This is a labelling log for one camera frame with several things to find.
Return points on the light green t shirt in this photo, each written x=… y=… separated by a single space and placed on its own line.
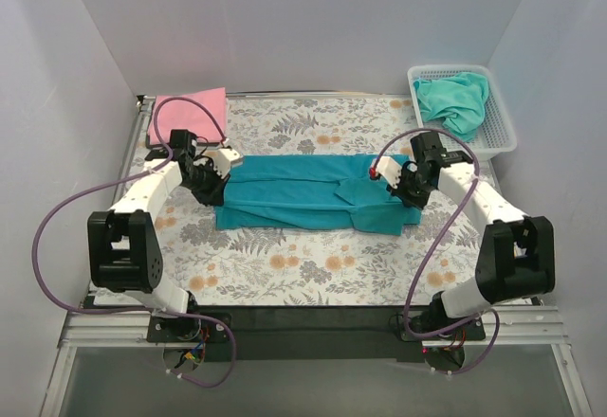
x=458 y=102

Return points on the floral table mat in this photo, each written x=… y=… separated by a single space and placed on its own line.
x=255 y=266

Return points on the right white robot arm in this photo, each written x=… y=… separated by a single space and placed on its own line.
x=516 y=258

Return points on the pink folded t shirt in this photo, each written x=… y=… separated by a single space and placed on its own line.
x=183 y=115

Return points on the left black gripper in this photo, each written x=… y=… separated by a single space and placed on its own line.
x=211 y=189

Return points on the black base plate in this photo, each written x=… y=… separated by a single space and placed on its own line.
x=293 y=333

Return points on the aluminium frame rail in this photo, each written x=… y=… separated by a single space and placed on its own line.
x=519 y=325

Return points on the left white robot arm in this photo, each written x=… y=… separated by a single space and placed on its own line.
x=124 y=252

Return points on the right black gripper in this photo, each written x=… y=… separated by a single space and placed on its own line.
x=409 y=194

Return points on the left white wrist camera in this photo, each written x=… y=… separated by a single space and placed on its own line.
x=225 y=159

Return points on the teal blue t shirt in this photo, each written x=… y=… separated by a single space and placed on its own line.
x=311 y=192

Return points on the white plastic basket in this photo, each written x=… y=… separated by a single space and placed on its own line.
x=496 y=135

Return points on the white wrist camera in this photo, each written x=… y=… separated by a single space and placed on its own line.
x=225 y=159
x=388 y=169

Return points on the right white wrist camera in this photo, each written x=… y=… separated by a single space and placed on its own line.
x=388 y=169

